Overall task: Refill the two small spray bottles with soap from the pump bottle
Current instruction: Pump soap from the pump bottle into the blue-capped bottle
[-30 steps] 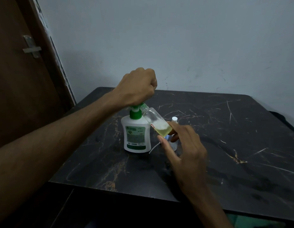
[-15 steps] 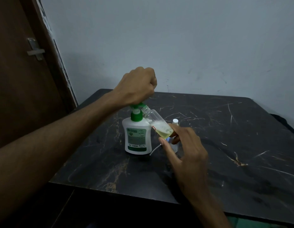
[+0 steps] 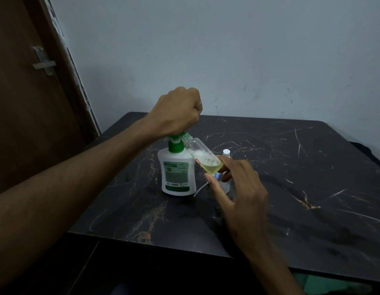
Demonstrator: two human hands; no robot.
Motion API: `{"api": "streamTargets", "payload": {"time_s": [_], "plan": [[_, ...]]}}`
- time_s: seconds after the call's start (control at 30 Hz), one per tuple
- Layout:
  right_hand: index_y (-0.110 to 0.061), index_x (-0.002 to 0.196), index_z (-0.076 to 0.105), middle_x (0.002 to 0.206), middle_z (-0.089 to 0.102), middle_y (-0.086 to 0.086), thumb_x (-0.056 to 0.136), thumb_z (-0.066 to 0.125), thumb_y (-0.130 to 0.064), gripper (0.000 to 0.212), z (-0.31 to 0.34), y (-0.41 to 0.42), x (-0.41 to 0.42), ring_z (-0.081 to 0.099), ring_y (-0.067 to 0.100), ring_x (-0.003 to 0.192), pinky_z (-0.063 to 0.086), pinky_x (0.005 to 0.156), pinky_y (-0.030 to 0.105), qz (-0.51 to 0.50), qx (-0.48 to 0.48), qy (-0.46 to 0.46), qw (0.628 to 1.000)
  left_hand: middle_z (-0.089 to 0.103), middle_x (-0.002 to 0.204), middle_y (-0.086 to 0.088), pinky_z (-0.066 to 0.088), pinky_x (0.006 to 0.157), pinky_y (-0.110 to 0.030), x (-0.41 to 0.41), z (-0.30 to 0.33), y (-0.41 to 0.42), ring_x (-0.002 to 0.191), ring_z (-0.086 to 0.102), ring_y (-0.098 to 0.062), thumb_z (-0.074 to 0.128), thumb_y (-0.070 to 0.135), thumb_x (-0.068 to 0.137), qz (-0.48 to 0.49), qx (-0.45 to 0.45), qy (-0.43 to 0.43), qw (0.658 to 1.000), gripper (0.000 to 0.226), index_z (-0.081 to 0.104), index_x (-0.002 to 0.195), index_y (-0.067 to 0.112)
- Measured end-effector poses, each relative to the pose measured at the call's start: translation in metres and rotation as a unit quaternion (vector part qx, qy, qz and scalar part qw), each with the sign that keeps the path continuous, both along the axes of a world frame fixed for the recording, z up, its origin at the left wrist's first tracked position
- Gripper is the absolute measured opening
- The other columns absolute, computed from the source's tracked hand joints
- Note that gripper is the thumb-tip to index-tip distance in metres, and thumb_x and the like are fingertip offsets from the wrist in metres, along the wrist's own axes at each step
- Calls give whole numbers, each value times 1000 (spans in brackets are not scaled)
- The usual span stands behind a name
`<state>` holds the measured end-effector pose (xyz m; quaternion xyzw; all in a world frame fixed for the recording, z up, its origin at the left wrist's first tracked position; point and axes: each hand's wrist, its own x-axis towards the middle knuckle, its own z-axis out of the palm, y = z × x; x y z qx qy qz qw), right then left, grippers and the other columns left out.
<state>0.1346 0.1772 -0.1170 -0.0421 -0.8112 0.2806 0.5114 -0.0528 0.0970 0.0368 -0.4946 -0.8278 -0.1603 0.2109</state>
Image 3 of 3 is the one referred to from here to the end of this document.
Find person's right hand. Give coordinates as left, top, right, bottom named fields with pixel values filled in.
left=203, top=155, right=269, bottom=254

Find person's left hand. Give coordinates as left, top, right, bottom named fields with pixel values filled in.
left=145, top=86, right=203, bottom=141

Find small clear bottle white cap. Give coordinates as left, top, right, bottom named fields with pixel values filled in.
left=217, top=149, right=233, bottom=195

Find white green hand sanitizer bottle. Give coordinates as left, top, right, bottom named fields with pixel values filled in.
left=157, top=132, right=197, bottom=196

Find person's right forearm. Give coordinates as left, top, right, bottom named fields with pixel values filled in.
left=244, top=236, right=304, bottom=295

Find person's left forearm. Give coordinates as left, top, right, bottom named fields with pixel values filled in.
left=0, top=117, right=166, bottom=286

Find person's blue trousers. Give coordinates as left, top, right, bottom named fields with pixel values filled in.
left=110, top=282, right=130, bottom=295

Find green cloth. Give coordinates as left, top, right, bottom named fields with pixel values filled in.
left=293, top=272, right=373, bottom=295

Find metal door latch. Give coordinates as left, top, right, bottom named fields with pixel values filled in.
left=32, top=45, right=57, bottom=77

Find brown wooden door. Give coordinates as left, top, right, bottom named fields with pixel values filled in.
left=0, top=0, right=101, bottom=197

